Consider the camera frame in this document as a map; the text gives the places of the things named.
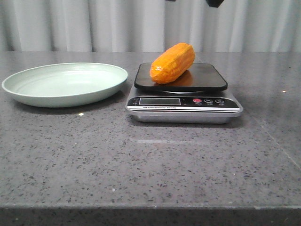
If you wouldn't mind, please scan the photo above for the yellow corn cob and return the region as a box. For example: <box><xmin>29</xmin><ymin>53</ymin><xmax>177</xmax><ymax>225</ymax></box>
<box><xmin>150</xmin><ymin>43</ymin><xmax>195</xmax><ymax>84</ymax></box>

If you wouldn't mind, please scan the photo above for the black silver kitchen scale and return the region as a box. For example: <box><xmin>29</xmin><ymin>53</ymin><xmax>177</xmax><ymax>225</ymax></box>
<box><xmin>126</xmin><ymin>63</ymin><xmax>244</xmax><ymax>124</ymax></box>

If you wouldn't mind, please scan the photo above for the pale green plate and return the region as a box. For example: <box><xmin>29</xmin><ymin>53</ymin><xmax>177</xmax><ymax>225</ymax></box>
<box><xmin>2</xmin><ymin>63</ymin><xmax>128</xmax><ymax>108</ymax></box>

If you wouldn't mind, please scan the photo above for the grey white curtain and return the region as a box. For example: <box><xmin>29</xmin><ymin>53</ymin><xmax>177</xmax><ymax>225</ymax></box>
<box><xmin>0</xmin><ymin>0</ymin><xmax>301</xmax><ymax>52</ymax></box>

